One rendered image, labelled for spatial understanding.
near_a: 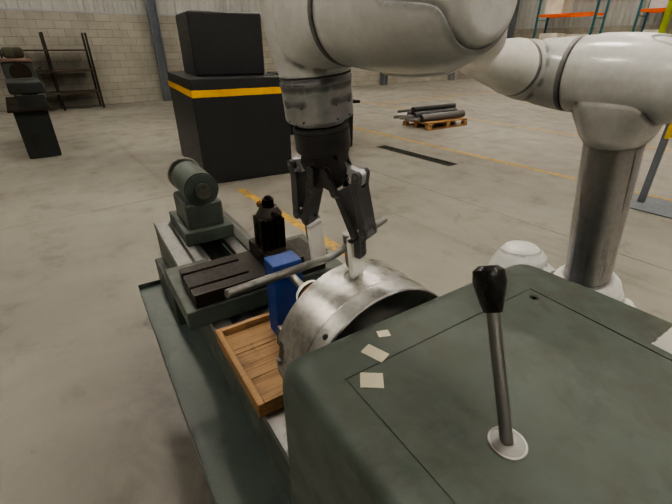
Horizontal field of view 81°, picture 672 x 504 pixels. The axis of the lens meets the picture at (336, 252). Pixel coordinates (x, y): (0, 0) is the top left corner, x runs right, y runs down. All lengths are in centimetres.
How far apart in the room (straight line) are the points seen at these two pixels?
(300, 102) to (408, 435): 38
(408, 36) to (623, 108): 55
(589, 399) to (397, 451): 22
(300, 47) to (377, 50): 12
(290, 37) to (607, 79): 55
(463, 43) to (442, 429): 34
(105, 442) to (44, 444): 27
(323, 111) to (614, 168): 61
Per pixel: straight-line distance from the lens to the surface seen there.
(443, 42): 35
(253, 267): 126
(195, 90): 515
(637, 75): 82
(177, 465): 202
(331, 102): 50
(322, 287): 68
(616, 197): 96
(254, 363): 104
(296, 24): 46
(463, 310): 59
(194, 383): 153
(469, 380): 49
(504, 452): 43
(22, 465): 233
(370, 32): 37
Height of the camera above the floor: 159
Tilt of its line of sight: 28 degrees down
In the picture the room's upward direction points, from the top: straight up
